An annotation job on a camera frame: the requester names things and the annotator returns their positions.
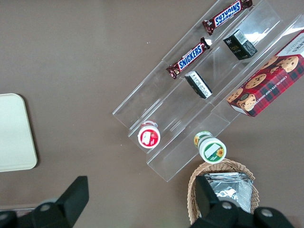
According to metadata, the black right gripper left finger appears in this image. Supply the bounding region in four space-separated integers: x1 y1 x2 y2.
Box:
0 175 90 228

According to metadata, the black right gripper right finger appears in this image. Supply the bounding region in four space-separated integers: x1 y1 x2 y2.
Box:
191 175 294 228

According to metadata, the light wicker basket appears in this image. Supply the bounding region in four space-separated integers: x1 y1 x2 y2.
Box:
188 159 259 225

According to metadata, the cream plastic tray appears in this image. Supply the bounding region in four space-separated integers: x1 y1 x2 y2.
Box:
0 93 38 173

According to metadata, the aluminium foil container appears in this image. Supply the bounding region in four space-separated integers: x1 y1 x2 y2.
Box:
203 172 255 214

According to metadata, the green lid cup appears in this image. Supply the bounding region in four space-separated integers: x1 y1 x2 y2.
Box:
193 130 227 164

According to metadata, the red lid cup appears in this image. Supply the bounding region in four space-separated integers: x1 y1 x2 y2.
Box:
137 120 162 148

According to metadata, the clear acrylic stepped shelf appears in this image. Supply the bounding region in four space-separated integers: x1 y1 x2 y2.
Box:
112 0 304 183

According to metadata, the small black carton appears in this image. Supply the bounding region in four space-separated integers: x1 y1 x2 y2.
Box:
184 70 213 99
223 28 258 61

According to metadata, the red tartan cookie box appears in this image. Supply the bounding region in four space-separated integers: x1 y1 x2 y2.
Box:
226 29 304 118

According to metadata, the Snickers chocolate bar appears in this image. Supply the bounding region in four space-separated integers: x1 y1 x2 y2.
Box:
166 37 211 80
202 0 254 36

